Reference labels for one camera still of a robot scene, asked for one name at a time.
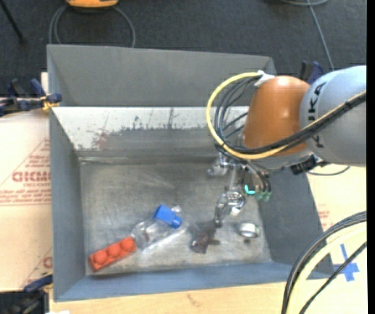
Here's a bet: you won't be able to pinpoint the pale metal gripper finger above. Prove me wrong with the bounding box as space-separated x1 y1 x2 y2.
213 191 233 230
230 190 247 217

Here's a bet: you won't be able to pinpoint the clear plastic bottle, blue cap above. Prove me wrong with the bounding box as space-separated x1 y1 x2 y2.
130 204 184 250

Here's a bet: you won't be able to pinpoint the grey metal bin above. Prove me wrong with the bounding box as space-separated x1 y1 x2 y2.
46 43 335 302

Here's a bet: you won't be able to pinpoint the orange-red studded toy brick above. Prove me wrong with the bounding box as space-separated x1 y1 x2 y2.
88 236 138 272

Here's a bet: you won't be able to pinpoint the black cylinder on white bracket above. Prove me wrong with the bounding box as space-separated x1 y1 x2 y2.
289 154 319 176

